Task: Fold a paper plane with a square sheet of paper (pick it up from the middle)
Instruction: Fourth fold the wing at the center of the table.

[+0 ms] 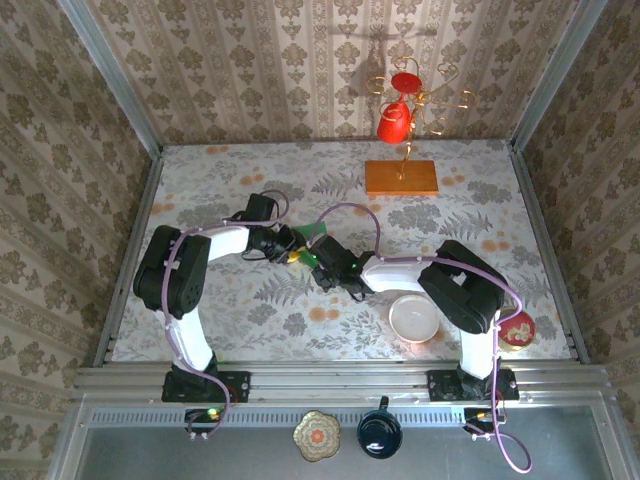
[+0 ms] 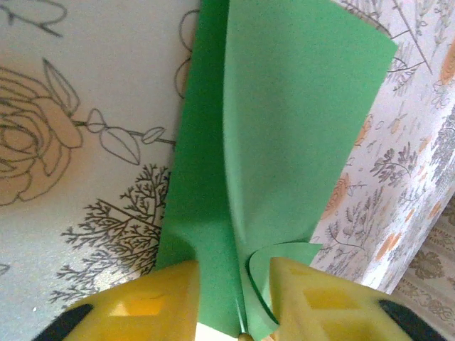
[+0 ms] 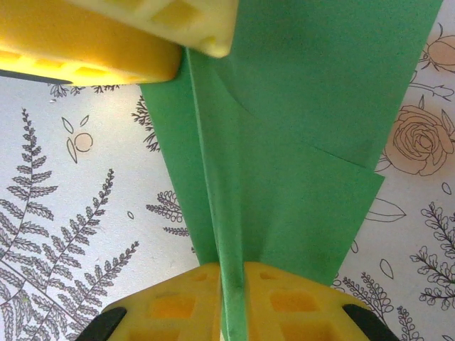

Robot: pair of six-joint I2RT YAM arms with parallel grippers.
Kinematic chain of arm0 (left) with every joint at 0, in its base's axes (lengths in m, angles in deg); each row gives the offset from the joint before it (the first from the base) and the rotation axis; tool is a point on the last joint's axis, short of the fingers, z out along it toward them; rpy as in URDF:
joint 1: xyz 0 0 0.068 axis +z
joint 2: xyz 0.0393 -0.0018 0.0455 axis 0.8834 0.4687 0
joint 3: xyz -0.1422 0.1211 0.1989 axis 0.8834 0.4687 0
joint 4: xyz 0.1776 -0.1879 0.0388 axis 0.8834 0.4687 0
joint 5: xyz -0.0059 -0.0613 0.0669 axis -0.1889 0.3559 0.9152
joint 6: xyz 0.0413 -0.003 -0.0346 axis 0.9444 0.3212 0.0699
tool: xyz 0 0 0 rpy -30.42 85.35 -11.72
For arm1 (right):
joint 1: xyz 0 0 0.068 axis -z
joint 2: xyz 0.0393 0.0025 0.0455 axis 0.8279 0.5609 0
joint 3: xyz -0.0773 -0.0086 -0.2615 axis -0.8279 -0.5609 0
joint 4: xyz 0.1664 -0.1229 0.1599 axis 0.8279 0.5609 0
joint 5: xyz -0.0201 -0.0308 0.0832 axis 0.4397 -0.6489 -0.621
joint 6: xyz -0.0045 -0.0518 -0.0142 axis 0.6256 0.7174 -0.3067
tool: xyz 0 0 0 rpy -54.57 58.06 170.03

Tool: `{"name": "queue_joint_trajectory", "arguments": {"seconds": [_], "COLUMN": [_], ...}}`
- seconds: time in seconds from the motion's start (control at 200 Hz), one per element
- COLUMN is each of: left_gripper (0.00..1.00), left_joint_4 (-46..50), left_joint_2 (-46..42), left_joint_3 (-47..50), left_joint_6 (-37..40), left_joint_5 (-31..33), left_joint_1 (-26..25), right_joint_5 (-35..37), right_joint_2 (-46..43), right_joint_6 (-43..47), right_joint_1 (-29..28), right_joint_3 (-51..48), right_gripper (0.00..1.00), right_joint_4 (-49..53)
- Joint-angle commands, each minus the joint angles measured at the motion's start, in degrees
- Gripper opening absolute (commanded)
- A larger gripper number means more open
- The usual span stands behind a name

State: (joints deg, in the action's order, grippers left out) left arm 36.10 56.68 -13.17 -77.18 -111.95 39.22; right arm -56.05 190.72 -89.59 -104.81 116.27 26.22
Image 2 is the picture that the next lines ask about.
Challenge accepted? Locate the green paper sheet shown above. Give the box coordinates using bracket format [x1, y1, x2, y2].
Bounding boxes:
[154, 0, 399, 340]

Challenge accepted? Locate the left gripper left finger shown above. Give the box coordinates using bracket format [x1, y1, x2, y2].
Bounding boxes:
[33, 261, 202, 341]

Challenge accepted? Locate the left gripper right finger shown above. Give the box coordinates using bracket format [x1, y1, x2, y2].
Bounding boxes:
[268, 257, 449, 341]

